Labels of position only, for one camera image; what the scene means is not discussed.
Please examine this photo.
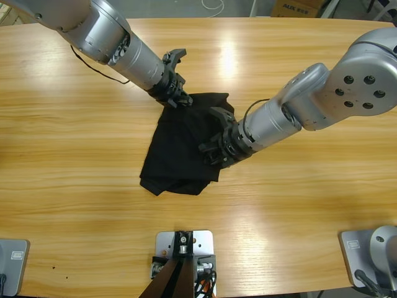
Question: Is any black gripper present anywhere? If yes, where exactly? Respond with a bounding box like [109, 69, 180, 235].
[198, 122, 254, 169]
[148, 66, 194, 109]

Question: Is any black T-shirt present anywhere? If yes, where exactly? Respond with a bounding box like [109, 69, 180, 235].
[138, 92, 237, 197]

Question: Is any silver metal clamp fitting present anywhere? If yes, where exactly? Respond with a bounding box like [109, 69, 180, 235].
[196, 261, 216, 278]
[149, 255, 167, 279]

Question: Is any cardboard box with AUX print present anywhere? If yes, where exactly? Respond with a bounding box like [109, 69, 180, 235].
[270, 0, 321, 18]

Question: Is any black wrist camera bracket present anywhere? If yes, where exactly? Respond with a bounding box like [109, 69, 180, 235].
[209, 106, 238, 128]
[163, 48, 187, 71]

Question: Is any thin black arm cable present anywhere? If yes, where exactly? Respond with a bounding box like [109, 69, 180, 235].
[243, 98, 271, 135]
[69, 45, 131, 85]

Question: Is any white cable loop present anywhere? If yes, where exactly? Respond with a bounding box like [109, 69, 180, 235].
[201, 0, 225, 14]

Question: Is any dark camera post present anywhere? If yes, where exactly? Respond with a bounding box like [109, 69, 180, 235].
[138, 230, 199, 298]

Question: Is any white mount block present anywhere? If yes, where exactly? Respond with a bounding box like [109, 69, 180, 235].
[154, 230, 216, 280]

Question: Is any orange and black cable bundle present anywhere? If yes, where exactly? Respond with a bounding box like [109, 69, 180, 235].
[192, 269, 218, 298]

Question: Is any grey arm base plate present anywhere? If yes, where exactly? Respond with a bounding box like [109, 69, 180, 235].
[338, 225, 397, 290]
[0, 238, 31, 297]

